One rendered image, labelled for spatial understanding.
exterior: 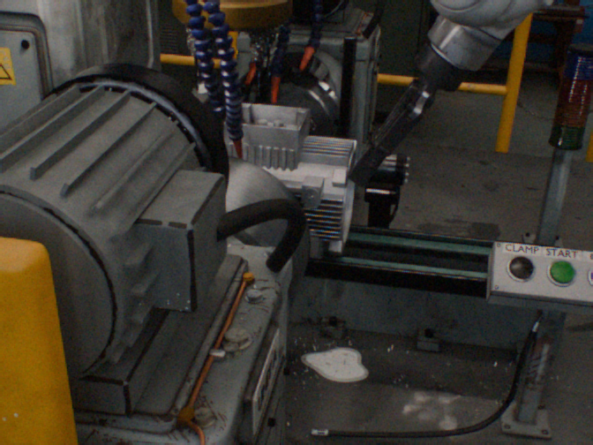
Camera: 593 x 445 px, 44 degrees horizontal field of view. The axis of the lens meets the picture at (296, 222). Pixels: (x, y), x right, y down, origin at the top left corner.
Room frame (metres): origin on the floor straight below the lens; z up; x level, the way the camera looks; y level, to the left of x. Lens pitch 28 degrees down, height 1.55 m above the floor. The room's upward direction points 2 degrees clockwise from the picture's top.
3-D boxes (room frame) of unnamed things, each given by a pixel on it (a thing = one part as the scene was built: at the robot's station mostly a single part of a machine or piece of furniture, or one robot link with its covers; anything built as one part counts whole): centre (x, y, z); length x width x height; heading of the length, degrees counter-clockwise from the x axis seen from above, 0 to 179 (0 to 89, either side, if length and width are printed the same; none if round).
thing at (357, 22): (1.71, -0.03, 0.99); 0.35 x 0.31 x 0.37; 171
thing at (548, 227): (1.33, -0.51, 1.01); 0.08 x 0.08 x 0.42; 81
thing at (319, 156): (1.11, 0.01, 1.02); 0.20 x 0.19 x 0.19; 80
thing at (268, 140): (1.12, 0.05, 1.11); 0.12 x 0.11 x 0.07; 80
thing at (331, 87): (1.45, 0.01, 1.04); 0.41 x 0.25 x 0.25; 171
